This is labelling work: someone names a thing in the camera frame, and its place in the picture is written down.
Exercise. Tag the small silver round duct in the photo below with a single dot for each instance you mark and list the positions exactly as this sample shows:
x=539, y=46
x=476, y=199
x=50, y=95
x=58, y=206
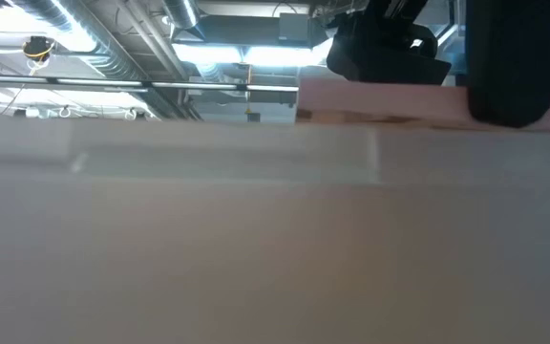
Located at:
x=182, y=12

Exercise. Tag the long ceiling light rail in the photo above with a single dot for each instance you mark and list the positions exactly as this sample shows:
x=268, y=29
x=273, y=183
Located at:
x=112, y=83

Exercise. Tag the grey rectangular duct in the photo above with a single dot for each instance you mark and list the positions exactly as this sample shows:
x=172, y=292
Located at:
x=237, y=31

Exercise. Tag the clear plastic storage box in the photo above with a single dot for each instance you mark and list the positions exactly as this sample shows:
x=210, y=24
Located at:
x=256, y=239

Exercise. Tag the pink sticky note pad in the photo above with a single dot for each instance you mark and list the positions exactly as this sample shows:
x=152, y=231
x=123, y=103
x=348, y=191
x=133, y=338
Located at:
x=375, y=102

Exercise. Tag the grey ceiling box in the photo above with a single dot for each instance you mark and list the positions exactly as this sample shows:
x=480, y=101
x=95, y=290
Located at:
x=294, y=26

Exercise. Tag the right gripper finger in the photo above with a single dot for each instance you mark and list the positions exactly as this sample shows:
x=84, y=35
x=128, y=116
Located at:
x=514, y=62

